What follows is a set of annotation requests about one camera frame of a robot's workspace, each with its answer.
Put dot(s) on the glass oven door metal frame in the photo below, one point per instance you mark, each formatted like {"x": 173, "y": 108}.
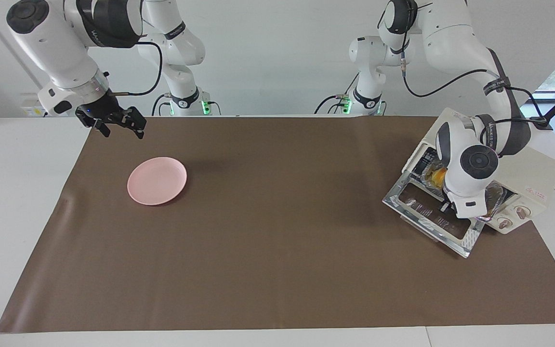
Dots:
{"x": 468, "y": 243}

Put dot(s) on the aluminium foil tray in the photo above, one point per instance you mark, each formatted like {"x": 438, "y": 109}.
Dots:
{"x": 496, "y": 197}

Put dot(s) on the brown table mat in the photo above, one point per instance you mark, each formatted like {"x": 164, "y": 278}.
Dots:
{"x": 277, "y": 265}

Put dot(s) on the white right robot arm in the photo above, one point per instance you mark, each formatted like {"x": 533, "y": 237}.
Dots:
{"x": 56, "y": 48}

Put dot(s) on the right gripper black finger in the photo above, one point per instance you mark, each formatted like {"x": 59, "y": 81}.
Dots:
{"x": 137, "y": 123}
{"x": 102, "y": 129}

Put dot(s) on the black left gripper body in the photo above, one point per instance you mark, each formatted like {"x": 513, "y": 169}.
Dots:
{"x": 446, "y": 202}

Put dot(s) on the beige oven knob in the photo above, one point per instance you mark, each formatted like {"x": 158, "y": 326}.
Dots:
{"x": 523, "y": 211}
{"x": 503, "y": 222}

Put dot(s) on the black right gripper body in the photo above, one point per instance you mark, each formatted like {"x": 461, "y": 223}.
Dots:
{"x": 101, "y": 112}

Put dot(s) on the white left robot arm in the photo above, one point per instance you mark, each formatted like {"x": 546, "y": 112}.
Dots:
{"x": 451, "y": 33}

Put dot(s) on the white wall outlet box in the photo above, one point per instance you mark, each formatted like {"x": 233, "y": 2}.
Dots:
{"x": 29, "y": 112}

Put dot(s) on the cream toaster oven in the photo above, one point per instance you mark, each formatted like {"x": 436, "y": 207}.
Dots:
{"x": 533, "y": 168}

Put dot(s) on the sliced yellow bread loaf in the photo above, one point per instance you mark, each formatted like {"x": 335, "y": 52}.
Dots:
{"x": 437, "y": 178}

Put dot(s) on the pink round plate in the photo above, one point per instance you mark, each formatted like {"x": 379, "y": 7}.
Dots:
{"x": 157, "y": 180}

